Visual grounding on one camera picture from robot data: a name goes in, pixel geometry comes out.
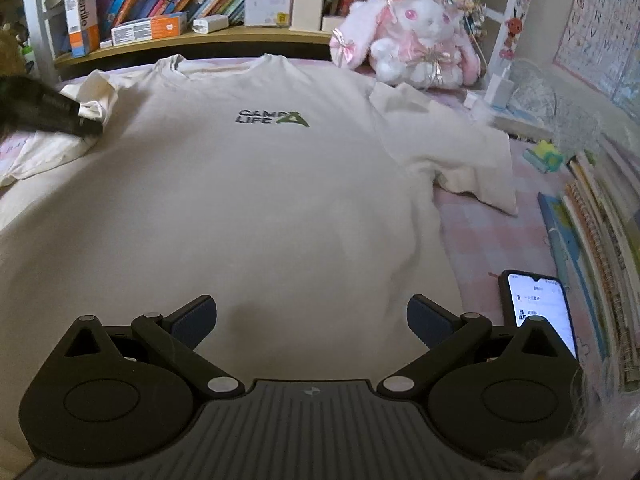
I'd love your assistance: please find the cream white t-shirt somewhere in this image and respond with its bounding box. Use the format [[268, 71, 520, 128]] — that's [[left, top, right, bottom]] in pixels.
[[0, 54, 520, 361]]

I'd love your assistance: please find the plain cream box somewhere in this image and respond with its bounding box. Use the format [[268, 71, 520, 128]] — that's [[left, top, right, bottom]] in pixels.
[[291, 0, 324, 32]]

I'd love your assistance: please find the dried flower bouquet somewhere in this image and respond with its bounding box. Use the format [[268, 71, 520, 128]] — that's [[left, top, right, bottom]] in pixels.
[[410, 0, 488, 41]]

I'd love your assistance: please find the tall white orange box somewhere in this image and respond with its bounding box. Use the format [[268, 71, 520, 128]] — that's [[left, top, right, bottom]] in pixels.
[[65, 0, 101, 58]]

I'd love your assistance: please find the small white box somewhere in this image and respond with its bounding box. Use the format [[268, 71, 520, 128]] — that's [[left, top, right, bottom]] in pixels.
[[487, 74, 516, 108]]

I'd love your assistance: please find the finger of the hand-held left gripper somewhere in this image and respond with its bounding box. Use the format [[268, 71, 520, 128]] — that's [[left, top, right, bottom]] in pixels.
[[0, 75, 104, 137]]

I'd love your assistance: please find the pink checkered table mat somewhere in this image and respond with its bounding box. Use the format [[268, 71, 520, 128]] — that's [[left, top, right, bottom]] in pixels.
[[0, 57, 596, 346]]

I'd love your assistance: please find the green yellow toy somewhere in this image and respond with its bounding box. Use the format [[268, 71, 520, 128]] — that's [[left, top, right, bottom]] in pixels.
[[522, 140, 566, 173]]

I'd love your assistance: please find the white charger adapter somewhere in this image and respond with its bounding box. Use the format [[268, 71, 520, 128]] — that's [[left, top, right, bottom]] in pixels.
[[192, 14, 231, 35]]

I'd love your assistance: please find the stack of spiral notebooks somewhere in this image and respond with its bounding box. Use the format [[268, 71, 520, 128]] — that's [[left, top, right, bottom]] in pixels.
[[560, 130, 640, 391]]

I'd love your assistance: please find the alphabet wall poster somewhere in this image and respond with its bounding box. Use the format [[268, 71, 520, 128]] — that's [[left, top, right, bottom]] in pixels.
[[552, 0, 640, 111]]

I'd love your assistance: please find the white printed box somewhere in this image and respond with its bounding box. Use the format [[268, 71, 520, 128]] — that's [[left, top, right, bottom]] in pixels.
[[244, 0, 295, 27]]

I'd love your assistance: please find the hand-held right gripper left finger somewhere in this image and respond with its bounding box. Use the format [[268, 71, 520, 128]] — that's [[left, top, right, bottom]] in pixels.
[[62, 295, 247, 401]]

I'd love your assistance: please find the flat orange white box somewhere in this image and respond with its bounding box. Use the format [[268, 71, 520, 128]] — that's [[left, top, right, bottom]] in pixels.
[[110, 12, 188, 47]]

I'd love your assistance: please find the blue picture book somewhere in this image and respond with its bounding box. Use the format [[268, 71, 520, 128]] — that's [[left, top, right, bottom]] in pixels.
[[537, 192, 576, 306]]

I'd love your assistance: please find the pink white plush rabbit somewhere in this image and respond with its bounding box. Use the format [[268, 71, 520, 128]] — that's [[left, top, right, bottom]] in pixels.
[[330, 0, 483, 86]]

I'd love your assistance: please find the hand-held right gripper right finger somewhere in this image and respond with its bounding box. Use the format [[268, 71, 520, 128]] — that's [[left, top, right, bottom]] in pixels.
[[376, 295, 576, 401]]

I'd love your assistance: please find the black smartphone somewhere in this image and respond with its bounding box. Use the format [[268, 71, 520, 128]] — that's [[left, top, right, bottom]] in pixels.
[[500, 270, 581, 361]]

